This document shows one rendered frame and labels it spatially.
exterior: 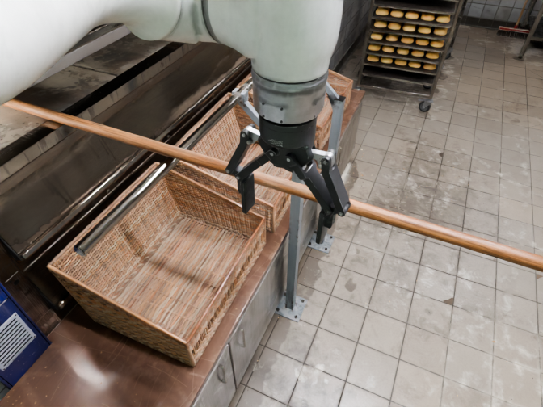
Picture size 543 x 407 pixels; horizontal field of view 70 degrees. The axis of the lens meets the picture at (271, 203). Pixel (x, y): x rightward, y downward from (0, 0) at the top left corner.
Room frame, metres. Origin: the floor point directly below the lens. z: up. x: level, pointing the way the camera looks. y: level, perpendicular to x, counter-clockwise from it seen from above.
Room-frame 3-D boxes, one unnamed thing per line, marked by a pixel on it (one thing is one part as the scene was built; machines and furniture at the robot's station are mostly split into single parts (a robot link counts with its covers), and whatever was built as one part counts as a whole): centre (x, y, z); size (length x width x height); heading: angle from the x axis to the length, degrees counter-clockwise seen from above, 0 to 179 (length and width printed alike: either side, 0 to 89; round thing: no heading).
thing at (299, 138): (0.44, -0.02, 1.48); 0.08 x 0.07 x 0.09; 61
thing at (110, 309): (0.85, 0.35, 0.72); 0.56 x 0.49 x 0.28; 156
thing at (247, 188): (0.47, 0.04, 1.35); 0.03 x 0.01 x 0.07; 151
